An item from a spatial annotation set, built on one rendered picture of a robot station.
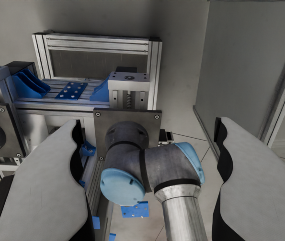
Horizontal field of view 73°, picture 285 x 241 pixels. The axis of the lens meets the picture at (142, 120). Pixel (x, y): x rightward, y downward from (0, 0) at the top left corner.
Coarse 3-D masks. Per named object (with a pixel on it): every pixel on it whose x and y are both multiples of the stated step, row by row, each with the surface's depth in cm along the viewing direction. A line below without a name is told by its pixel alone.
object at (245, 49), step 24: (216, 24) 120; (240, 24) 90; (264, 24) 72; (216, 48) 120; (240, 48) 90; (264, 48) 73; (216, 72) 121; (240, 72) 91; (264, 72) 73; (216, 96) 122; (240, 96) 91; (264, 96) 73; (240, 120) 91; (216, 144) 123
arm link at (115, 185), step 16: (128, 144) 56; (112, 160) 51; (128, 160) 50; (144, 160) 49; (112, 176) 46; (128, 176) 46; (144, 176) 47; (112, 192) 49; (128, 192) 48; (144, 192) 48
